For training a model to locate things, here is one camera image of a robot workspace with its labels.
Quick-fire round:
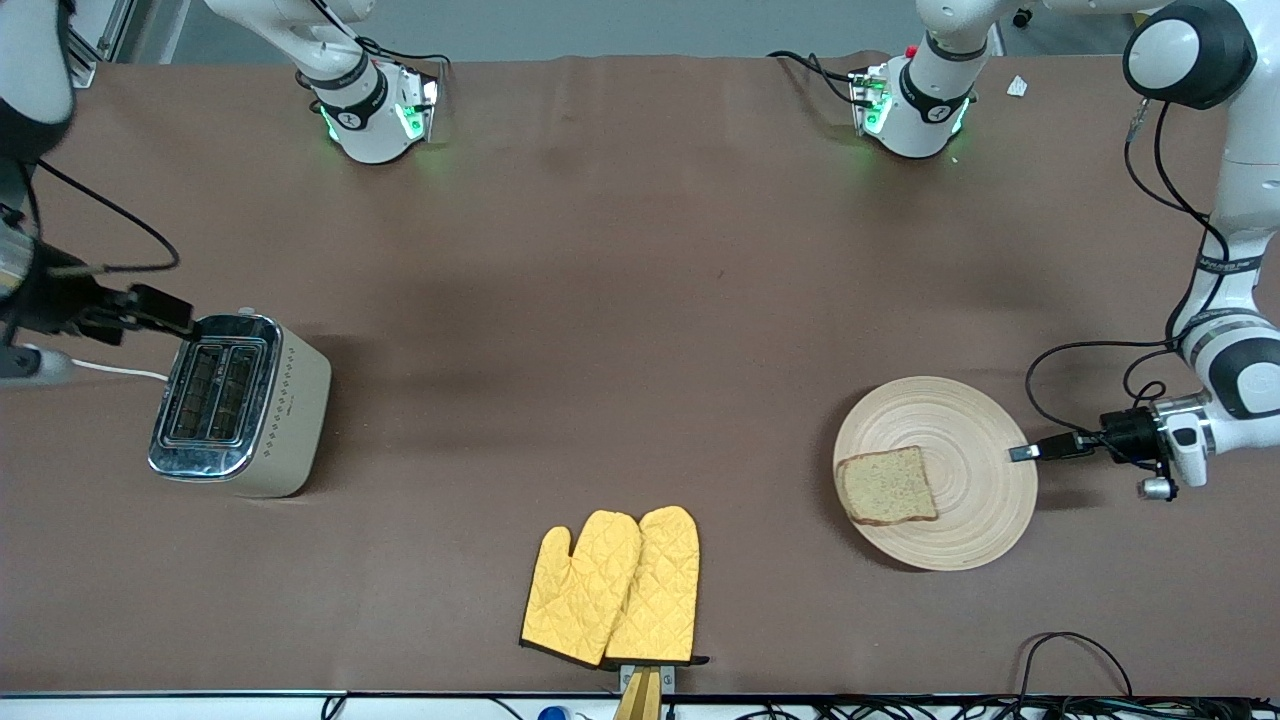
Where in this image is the white toaster power cable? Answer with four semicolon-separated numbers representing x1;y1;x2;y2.
68;358;171;383

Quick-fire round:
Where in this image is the table cover sheet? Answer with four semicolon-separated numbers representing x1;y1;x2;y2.
0;52;1280;698

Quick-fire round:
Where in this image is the black looped cable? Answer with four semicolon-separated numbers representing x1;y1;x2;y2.
1015;631;1136;701

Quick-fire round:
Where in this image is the wooden stick with bracket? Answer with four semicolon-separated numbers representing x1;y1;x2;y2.
612;662;677;720

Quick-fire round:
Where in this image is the black base cable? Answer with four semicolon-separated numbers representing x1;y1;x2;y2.
355;35;453;71
768;50;863;106

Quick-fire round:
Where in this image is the black right base cable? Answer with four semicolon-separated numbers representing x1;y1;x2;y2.
355;35;453;71

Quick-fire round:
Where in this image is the aluminium frame profile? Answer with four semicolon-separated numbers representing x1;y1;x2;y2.
62;0;136;89

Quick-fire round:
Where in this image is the black cable tangle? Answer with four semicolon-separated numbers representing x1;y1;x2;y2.
700;697;1280;720

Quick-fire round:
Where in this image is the yellow quilted oven mitt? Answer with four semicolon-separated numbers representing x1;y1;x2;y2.
520;510;643;668
603;505;711;669

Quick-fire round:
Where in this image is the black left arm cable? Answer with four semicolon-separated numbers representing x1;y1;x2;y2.
1025;98;1233;471

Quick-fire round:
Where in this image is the round pale wooden plate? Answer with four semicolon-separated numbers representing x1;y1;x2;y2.
833;376;1039;573

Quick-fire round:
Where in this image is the black left base cable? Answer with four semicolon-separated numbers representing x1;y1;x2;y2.
768;50;863;106

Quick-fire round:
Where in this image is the beige and chrome toaster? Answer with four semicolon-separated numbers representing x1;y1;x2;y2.
148;310;333;499

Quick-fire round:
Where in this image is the slice of bread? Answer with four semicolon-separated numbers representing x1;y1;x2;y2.
836;446;939;527

